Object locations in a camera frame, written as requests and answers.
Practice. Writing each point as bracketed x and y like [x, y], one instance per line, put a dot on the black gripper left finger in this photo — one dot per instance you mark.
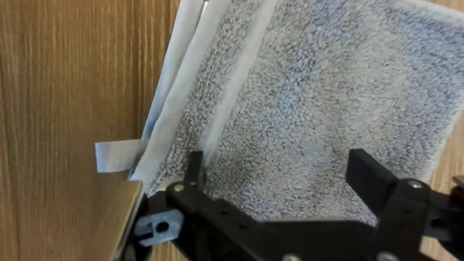
[195, 168]

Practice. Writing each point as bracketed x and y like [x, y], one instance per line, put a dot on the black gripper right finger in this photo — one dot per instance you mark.
[371, 178]

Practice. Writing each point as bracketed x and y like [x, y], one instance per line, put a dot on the blue-grey towel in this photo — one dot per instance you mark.
[314, 95]

